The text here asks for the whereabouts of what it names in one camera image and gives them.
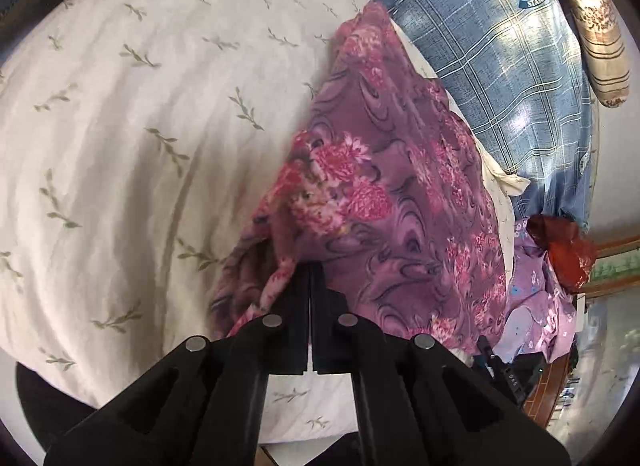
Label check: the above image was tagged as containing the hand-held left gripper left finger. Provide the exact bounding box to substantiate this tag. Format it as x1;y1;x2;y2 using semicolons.
44;263;311;466

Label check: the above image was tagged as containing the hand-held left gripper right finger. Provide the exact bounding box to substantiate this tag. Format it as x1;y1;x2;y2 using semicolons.
312;266;571;466

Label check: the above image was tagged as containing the purple floral garment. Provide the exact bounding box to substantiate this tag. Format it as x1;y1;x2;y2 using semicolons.
207;0;511;352

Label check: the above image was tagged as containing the light purple floral cloth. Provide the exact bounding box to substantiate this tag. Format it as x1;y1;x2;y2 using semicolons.
492;218;581;364

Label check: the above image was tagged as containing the red plastic bag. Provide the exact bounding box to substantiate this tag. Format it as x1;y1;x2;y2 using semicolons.
526;214;598;291

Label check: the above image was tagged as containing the white leaf-print pillow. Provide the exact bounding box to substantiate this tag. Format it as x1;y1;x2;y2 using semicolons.
0;0;531;447

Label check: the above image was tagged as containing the person's black fuzzy clothing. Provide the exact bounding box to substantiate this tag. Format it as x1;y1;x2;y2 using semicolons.
15;361;101;452

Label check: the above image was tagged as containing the blue plaid bed sheet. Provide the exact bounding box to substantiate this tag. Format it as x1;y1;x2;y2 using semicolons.
0;0;601;234

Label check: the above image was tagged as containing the striped pillow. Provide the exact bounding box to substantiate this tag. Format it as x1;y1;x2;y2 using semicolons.
542;0;632;109

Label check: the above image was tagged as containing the wooden bed frame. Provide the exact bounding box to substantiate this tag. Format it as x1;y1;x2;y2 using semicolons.
520;351;576;429

